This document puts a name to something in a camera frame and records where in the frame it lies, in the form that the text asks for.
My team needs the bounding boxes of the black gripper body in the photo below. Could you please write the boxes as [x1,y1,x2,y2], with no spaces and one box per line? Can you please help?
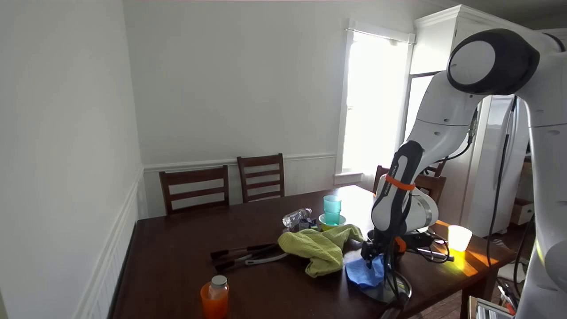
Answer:
[359,228,393,262]

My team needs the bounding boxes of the blue striped towel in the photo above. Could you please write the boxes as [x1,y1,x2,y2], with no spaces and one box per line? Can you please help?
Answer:
[341,253,387,292]

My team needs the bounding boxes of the green towel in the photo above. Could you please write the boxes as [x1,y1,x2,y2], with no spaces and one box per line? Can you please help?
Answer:
[276,223,364,280]

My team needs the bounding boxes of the teal plastic cup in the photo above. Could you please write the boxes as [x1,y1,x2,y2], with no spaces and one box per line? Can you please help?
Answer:
[320,193,343,226]

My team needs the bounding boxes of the dark wooden chair curved back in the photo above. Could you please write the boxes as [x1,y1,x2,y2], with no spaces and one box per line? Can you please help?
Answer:
[379,301,412,319]

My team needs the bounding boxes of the clear plastic bottle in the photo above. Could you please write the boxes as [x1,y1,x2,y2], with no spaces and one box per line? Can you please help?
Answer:
[279,205,318,234]

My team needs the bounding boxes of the translucent white plastic cup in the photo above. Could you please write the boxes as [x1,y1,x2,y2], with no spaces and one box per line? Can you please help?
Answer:
[444,223,474,255]

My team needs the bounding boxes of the white refrigerator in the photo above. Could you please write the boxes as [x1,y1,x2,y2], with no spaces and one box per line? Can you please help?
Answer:
[458,92,535,239]

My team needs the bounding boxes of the white framed panel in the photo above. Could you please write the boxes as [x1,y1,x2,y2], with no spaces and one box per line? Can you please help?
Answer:
[467,294,515,319]

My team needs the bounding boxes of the cardboard box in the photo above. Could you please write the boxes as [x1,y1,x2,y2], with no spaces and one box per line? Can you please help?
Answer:
[510,198,535,228]

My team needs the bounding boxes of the orange juice bottle white cap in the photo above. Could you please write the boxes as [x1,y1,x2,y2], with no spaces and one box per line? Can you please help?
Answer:
[198,272,232,319]

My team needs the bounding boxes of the black handled kitchen tongs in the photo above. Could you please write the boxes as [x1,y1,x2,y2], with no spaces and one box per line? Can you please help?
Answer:
[208,241,292,276]

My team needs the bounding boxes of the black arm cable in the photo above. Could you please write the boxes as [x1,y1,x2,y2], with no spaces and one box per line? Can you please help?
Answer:
[490,132,511,239]

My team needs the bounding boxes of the bright window white frame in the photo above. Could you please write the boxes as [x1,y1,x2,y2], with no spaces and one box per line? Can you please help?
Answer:
[338,23,414,177]

